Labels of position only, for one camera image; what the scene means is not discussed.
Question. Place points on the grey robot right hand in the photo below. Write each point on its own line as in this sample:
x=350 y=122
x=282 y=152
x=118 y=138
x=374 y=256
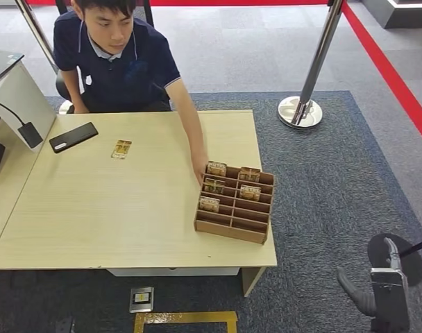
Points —
x=390 y=299

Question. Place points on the person's left hand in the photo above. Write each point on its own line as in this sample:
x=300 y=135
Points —
x=199 y=166

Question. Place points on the brown wooden card holder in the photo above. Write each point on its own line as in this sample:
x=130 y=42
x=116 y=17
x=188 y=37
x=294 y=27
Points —
x=228 y=230

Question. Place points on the brown hotel key card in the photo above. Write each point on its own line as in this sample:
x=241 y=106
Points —
x=214 y=186
x=217 y=169
x=209 y=205
x=250 y=193
x=121 y=150
x=249 y=175

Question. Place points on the person's left forearm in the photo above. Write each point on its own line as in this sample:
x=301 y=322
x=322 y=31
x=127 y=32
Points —
x=192 y=124

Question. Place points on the person's right forearm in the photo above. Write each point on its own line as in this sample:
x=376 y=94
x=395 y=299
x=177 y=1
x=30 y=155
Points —
x=77 y=99

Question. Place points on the person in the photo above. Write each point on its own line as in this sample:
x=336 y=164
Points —
x=121 y=78

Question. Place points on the white desk underframe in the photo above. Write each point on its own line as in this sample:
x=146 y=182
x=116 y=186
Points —
x=173 y=272

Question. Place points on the wooden desk leg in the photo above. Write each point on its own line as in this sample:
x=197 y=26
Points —
x=251 y=280

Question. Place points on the grey-blue floor rug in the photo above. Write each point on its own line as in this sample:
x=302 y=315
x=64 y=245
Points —
x=336 y=184

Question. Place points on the metal floor outlet plate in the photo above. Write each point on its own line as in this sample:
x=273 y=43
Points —
x=141 y=299

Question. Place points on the black smartphone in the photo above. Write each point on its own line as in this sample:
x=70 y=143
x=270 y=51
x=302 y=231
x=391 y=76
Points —
x=73 y=137

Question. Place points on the chrome stanchion with round base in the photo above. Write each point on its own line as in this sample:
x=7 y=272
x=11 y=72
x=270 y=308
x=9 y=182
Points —
x=319 y=55

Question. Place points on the black mesh office chair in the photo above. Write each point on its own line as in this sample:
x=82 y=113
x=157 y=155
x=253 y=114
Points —
x=62 y=87

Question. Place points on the black power adapter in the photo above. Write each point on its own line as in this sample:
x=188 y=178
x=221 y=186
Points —
x=29 y=134

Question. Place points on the white laptop stand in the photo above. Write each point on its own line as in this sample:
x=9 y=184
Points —
x=20 y=96

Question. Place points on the grey raised platform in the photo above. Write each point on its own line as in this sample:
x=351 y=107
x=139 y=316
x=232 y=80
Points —
x=405 y=17

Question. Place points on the yellow floor tape frame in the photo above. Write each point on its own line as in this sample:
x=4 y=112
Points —
x=183 y=317

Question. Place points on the chrome stanchion post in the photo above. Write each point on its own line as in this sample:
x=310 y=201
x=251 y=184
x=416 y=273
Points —
x=34 y=27

